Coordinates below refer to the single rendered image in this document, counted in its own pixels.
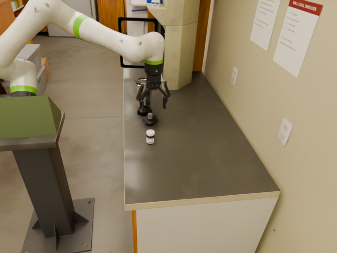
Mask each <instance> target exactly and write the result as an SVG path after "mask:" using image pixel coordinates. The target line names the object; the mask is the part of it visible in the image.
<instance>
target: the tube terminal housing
mask: <svg viewBox="0 0 337 253"><path fill-rule="evenodd" d="M161 3H162V4H163V6H164V7H165V8H166V25H165V26H163V28H164V30H165V49H164V51H165V54H164V67H163V78H162V75H161V81H163V80H166V82H167V87H168V89H169V90H179V89H180V88H182V87H184V86H186V85H187V84H189V83H191V81H192V71H193V62H194V53H195V44H196V34H197V25H198V15H199V6H200V0H161Z"/></svg>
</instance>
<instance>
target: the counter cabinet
mask: <svg viewBox="0 0 337 253"><path fill-rule="evenodd" d="M277 200H278V197H275V198H264V199H253V200H242V201H231V202H220V203H209V204H198V205H187V206H176V207H165V208H154V209H143V210H132V230H133V250H134V253H255V251H256V248H257V245H258V243H259V241H260V239H261V236H262V234H263V232H264V229H265V227H266V225H267V223H268V220H269V218H270V216H271V213H272V211H273V209H274V207H275V204H276V202H277Z"/></svg>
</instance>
